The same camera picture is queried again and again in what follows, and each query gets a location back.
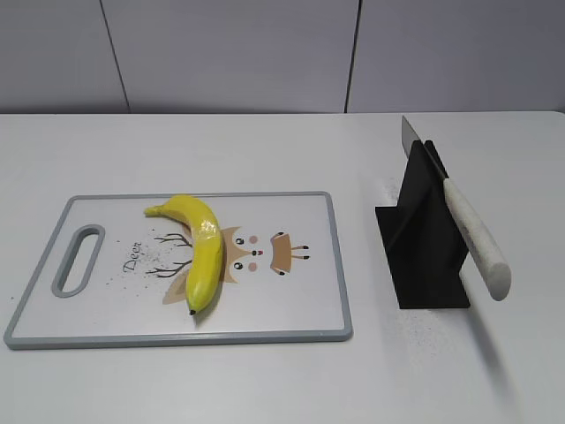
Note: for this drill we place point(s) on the white-handled kitchen knife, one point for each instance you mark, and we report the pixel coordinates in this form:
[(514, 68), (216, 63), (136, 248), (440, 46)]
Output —
[(488, 257)]

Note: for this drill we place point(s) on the yellow plastic banana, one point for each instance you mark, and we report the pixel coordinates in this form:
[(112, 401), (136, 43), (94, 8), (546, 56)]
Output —
[(207, 244)]

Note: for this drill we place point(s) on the black knife stand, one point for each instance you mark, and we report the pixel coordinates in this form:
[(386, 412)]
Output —
[(424, 248)]

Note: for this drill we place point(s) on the white grey-rimmed cutting board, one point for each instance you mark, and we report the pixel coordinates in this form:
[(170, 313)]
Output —
[(112, 277)]

